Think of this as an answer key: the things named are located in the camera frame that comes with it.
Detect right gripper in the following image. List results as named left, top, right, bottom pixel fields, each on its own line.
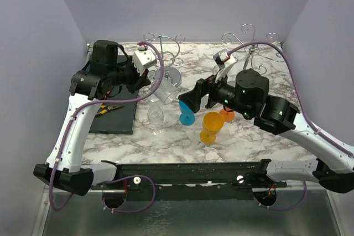
left=178, top=67, right=253, bottom=118

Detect clear ribbed wine glass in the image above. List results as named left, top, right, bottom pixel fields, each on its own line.
left=148, top=70, right=178, bottom=105

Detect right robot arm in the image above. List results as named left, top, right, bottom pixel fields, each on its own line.
left=179, top=69, right=353, bottom=193

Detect clear stemmed wine glass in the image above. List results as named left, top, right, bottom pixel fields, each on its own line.
left=148, top=106, right=164, bottom=135

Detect round chrome glass rack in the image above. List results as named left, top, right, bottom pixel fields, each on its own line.
left=143, top=33, right=186, bottom=87

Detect scrolled chrome glass rack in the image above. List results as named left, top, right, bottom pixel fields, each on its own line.
left=221, top=23, right=284, bottom=75

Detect blue plastic goblet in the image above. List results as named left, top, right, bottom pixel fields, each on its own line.
left=179, top=101, right=195, bottom=126

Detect yellow plastic goblet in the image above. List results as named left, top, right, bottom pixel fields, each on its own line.
left=200, top=112, right=225, bottom=144

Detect orange plastic goblet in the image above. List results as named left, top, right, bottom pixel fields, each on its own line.
left=219, top=108, right=235, bottom=122

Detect dark tool mat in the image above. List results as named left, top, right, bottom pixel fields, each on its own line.
left=78, top=54, right=138, bottom=135

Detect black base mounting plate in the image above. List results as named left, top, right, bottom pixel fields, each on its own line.
left=94, top=159, right=275, bottom=201

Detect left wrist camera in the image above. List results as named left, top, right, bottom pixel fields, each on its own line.
left=132, top=50, right=157, bottom=76

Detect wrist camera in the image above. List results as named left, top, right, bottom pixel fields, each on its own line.
left=213, top=49, right=237, bottom=82
left=132, top=50, right=157, bottom=76

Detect yellow handled pliers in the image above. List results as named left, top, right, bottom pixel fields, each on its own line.
left=95, top=104, right=124, bottom=118

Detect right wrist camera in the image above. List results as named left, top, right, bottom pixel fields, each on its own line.
left=213, top=49, right=237, bottom=82

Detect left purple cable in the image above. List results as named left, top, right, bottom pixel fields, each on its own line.
left=49, top=41, right=165, bottom=214

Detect purple cable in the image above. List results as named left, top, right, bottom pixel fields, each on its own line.
left=226, top=40, right=354, bottom=212
left=49, top=41, right=165, bottom=214

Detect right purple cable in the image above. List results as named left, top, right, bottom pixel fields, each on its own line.
left=226, top=40, right=354, bottom=212

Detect aluminium rail frame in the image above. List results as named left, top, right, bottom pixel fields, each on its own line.
left=30, top=43, right=95, bottom=236

